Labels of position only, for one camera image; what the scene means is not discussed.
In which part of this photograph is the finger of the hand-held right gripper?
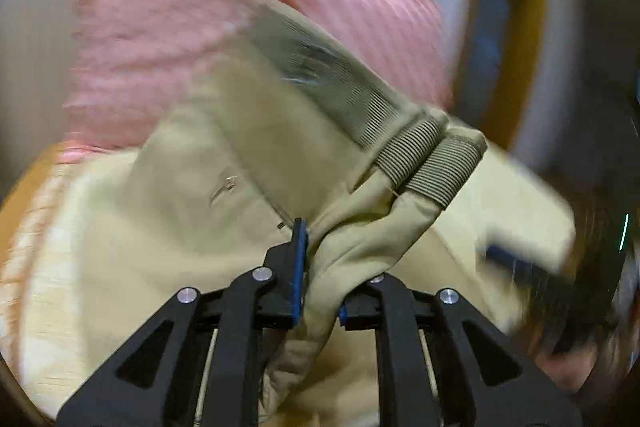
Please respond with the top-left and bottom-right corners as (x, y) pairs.
(482, 244), (556, 288)

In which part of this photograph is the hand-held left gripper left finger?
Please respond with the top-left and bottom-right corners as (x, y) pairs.
(56, 218), (309, 427)

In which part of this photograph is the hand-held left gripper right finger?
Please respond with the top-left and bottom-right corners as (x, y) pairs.
(338, 273), (584, 427)

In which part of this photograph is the beige sweatshirt with ribbed cuffs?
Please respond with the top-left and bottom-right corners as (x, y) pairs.
(20, 0), (576, 427)

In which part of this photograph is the pink striped blanket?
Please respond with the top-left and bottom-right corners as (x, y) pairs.
(59, 0), (453, 164)

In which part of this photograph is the yellow wooden frame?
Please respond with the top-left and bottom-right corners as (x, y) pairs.
(387, 0), (551, 148)

